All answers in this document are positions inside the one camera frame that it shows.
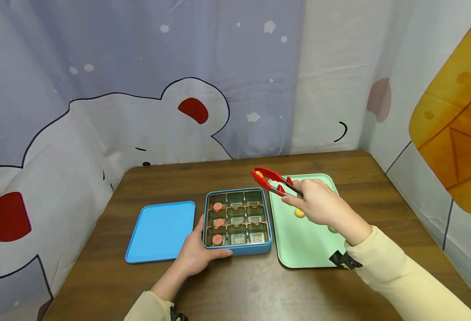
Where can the light green tray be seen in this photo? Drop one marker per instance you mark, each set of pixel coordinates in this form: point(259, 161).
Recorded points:
point(307, 247)

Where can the person's right forearm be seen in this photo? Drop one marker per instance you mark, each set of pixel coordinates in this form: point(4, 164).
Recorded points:
point(403, 281)

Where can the black wrist band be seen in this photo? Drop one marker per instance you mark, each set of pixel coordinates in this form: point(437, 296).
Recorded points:
point(344, 261)
point(178, 315)

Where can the person's left forearm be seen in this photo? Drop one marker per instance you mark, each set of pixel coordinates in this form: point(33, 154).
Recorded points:
point(159, 294)

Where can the red tongs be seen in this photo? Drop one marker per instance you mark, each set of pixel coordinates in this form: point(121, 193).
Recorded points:
point(269, 178)

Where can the person's right hand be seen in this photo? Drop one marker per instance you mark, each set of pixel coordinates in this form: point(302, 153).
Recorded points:
point(327, 207)

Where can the person's left hand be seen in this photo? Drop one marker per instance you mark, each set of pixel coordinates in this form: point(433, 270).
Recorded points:
point(191, 256)

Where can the green macaron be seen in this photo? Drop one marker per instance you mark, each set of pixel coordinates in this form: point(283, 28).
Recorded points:
point(332, 230)

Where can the blue tin box with compartments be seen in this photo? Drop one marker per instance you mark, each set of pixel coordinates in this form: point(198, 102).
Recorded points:
point(255, 247)

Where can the blue tin lid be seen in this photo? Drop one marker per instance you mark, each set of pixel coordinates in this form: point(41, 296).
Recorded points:
point(161, 232)

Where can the pink macaron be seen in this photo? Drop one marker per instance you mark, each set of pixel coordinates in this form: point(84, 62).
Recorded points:
point(217, 240)
point(219, 222)
point(217, 206)

